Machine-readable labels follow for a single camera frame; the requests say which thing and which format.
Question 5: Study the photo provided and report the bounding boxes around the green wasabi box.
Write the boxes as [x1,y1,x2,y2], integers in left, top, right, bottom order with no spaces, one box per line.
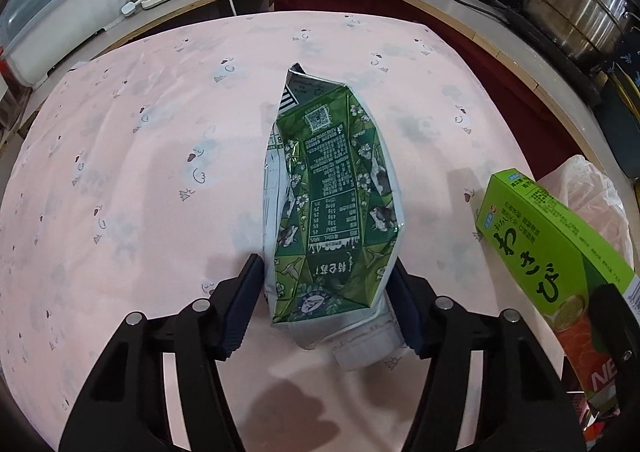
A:
[476,168,639,412]

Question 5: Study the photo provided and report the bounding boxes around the green milk carton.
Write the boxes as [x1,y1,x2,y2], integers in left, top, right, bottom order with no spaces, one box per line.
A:
[262,64,405,371]

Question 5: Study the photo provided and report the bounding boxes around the white lined trash bin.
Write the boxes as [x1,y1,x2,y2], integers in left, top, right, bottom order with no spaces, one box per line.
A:
[537,155,634,268]

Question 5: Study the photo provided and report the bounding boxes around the pink patterned tablecloth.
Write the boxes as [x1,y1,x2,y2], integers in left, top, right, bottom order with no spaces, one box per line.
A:
[1,12,563,446]

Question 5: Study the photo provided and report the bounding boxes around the blue yellow stacked basins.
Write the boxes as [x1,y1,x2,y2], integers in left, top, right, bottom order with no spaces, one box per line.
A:
[594,63,640,179]

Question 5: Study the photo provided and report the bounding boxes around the black induction cooker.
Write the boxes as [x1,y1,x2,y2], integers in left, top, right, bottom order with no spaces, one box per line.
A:
[494,1,601,108]

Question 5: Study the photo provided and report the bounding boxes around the navy patterned cloth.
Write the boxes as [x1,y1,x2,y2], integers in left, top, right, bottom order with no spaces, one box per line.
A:
[608,12,640,88]

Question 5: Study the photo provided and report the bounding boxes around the large steel steamer pot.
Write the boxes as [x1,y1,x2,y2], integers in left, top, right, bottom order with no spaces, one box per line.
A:
[523,0,631,62]

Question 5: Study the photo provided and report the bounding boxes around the white dish drainer box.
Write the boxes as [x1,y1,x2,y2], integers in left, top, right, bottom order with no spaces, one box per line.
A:
[1,0,130,88]

